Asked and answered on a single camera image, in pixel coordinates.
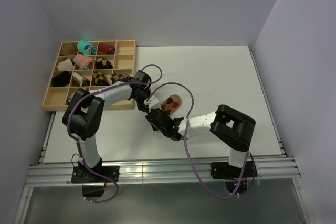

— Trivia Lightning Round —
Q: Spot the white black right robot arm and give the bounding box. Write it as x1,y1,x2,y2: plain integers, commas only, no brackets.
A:
145,105,256,177

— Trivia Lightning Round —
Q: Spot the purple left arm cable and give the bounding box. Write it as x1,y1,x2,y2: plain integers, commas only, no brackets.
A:
67,63,163,204

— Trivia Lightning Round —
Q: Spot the tan rolled sock purple trim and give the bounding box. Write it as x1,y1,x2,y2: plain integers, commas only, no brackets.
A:
67,88,88,105

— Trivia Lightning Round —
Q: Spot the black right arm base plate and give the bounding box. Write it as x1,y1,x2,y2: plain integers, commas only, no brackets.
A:
211,161,258,180

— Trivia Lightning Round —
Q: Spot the wooden compartment tray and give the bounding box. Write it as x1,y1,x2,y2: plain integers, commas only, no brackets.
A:
43,40,136,111

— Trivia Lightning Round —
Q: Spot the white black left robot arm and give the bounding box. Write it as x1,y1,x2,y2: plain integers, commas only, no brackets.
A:
62,70,152,182

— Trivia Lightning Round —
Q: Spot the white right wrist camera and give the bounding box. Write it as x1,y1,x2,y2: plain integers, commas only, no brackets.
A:
144,95,161,111

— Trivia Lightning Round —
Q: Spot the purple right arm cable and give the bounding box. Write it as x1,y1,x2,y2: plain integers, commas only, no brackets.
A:
149,82,257,200

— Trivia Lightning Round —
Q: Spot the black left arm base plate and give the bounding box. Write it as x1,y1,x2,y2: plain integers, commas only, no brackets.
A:
71,165,120,184

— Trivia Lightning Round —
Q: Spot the beige orange argyle sock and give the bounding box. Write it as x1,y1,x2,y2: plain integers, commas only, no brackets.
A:
161,94,182,116

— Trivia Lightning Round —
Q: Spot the dark brown argyle rolled sock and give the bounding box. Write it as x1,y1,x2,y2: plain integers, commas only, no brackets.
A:
94,57,113,70

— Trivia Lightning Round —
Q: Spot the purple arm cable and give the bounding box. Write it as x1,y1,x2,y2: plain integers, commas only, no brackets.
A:
67,63,163,204
149,82,257,200

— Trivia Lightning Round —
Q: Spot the cream and brown rolled sock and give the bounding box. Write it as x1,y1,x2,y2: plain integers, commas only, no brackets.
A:
72,72,90,87

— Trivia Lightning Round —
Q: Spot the black rolled sock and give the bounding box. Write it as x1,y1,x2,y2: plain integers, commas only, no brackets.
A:
51,71,71,87

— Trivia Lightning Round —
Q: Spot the brown yellow argyle rolled sock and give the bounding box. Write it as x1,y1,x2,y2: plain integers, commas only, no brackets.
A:
92,71,110,86

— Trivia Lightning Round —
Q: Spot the grey brown argyle rolled sock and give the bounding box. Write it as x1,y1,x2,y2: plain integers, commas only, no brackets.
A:
110,73,132,85

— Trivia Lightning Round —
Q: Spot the mint green rolled sock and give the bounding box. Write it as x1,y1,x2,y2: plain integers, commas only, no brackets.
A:
77,40,97,55

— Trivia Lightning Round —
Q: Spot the maroon rolled sock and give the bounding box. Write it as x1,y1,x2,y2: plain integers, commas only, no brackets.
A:
97,43,115,55

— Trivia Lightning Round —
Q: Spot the aluminium mounting rail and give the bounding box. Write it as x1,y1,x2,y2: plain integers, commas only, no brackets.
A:
23,155,301,224

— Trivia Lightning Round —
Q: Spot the pink rolled sock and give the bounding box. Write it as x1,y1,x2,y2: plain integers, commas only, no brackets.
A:
73,54,95,70

